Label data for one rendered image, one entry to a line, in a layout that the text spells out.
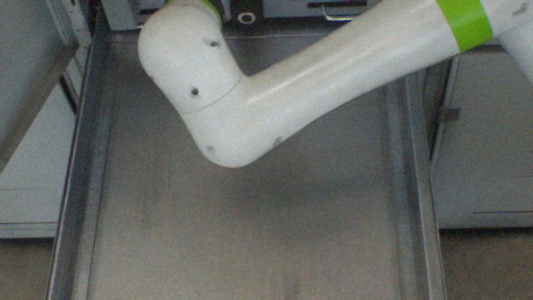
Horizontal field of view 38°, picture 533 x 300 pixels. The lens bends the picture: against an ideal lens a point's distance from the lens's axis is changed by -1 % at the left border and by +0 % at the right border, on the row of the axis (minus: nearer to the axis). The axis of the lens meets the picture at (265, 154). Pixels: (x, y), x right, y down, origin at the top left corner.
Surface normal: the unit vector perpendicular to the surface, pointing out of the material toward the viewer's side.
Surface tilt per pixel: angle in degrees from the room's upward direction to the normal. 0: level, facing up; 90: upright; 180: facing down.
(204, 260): 0
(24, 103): 90
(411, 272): 0
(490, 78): 90
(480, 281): 0
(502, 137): 90
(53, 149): 90
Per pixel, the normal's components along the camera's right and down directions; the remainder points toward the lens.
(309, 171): -0.07, -0.54
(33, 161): -0.01, 0.84
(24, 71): 0.94, 0.25
